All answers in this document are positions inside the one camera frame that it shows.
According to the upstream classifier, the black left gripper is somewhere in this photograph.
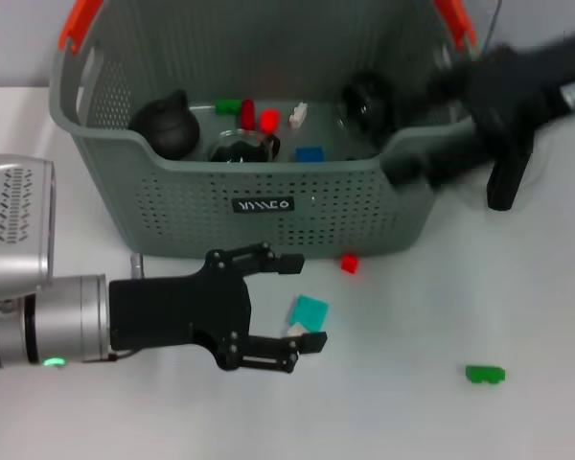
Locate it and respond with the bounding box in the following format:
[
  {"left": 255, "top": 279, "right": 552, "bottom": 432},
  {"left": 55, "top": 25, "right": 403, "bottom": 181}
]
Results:
[{"left": 108, "top": 241, "right": 329, "bottom": 375}]

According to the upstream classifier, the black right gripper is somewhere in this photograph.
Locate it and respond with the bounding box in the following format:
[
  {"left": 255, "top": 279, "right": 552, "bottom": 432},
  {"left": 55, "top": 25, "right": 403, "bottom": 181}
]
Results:
[{"left": 385, "top": 27, "right": 575, "bottom": 192}]

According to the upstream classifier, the glass teacup with black sleeve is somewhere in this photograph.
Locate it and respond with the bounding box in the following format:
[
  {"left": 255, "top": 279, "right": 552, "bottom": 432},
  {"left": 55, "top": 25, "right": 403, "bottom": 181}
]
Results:
[
  {"left": 206, "top": 127, "right": 283, "bottom": 166},
  {"left": 334, "top": 70, "right": 399, "bottom": 148}
]

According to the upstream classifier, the blue toy brick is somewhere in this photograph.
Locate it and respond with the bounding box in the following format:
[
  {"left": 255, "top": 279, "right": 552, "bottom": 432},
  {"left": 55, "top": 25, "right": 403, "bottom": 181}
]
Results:
[{"left": 294, "top": 146, "right": 325, "bottom": 165}]

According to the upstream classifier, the white long toy brick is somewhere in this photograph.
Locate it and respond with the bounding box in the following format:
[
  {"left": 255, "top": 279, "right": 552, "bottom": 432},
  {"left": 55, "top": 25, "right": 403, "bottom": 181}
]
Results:
[{"left": 287, "top": 102, "right": 310, "bottom": 128}]

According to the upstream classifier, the red sloped toy brick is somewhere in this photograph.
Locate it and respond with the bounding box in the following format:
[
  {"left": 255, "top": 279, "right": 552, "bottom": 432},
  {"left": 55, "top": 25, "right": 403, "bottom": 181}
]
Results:
[{"left": 259, "top": 108, "right": 280, "bottom": 136}]

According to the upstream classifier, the dark red curved toy brick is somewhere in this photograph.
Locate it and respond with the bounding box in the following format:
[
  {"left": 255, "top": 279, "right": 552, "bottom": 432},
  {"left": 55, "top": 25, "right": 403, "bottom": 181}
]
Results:
[{"left": 240, "top": 98, "right": 257, "bottom": 132}]

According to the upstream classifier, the small green toy brick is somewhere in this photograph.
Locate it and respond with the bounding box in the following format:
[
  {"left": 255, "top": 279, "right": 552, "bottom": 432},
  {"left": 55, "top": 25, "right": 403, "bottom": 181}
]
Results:
[{"left": 215, "top": 98, "right": 243, "bottom": 117}]

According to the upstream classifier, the green car shaped toy brick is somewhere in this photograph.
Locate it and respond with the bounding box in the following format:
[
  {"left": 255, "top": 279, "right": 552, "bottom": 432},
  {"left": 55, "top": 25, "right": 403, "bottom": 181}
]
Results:
[{"left": 464, "top": 364, "right": 507, "bottom": 386}]

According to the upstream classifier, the grey perforated plastic storage bin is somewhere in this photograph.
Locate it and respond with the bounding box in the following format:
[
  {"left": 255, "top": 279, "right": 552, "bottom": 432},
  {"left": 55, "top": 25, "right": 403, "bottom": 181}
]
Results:
[{"left": 49, "top": 0, "right": 485, "bottom": 263}]

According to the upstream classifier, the white square toy brick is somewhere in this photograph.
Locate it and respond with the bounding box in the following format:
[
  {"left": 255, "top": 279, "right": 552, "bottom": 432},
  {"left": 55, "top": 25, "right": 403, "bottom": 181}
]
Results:
[{"left": 285, "top": 323, "right": 317, "bottom": 358}]

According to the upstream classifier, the teal square toy brick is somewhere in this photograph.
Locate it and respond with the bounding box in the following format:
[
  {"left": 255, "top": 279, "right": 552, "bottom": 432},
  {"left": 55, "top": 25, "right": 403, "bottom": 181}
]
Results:
[{"left": 287, "top": 294, "right": 331, "bottom": 335}]

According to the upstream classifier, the black clay teapot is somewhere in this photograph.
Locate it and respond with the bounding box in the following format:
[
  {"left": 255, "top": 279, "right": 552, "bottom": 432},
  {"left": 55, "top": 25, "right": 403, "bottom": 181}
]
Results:
[{"left": 127, "top": 90, "right": 201, "bottom": 163}]

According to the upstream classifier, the thin grey background cable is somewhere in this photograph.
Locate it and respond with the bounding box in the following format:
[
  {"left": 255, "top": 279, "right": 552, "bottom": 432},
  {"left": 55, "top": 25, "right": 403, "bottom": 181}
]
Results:
[{"left": 481, "top": 0, "right": 504, "bottom": 49}]

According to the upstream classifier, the left arm cable with connector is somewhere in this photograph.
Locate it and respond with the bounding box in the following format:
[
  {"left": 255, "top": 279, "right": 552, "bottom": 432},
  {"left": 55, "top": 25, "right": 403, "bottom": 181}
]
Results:
[{"left": 103, "top": 350, "right": 141, "bottom": 364}]

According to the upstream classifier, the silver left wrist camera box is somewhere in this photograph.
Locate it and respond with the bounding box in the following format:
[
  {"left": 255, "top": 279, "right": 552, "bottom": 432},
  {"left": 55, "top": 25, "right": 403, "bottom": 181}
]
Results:
[{"left": 0, "top": 153, "right": 58, "bottom": 301}]

